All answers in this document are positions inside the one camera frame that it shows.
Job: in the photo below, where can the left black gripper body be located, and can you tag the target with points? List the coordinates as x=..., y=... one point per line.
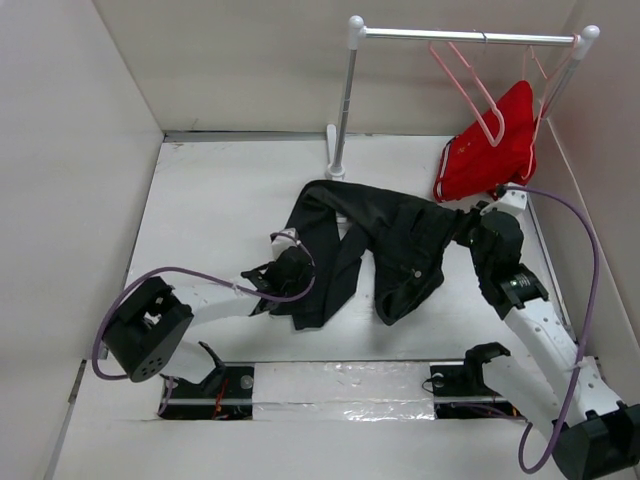
x=294, y=288

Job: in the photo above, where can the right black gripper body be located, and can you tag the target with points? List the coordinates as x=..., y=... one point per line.
x=477, y=255

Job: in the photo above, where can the black trousers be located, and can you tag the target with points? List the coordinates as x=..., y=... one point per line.
x=338, y=222

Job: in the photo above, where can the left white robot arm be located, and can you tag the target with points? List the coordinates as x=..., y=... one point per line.
x=145, y=326

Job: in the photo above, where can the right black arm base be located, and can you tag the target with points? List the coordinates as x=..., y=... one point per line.
x=459, y=391

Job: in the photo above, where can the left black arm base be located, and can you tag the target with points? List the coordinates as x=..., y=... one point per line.
x=231, y=401

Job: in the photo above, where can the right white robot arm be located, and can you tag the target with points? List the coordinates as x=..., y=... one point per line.
x=590, y=431

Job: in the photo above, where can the red garment on hanger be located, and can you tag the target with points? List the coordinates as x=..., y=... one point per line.
x=469, y=165

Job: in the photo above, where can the pink hanger with garment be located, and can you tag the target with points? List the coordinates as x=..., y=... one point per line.
x=539, y=102

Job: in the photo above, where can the white metal clothes rack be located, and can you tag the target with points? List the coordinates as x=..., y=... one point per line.
x=358, y=31

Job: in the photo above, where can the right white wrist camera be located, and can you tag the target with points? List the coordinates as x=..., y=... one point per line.
x=510, y=200

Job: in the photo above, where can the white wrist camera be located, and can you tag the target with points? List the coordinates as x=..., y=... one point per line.
x=510, y=200
x=283, y=240

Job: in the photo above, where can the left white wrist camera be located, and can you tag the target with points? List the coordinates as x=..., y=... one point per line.
x=283, y=240

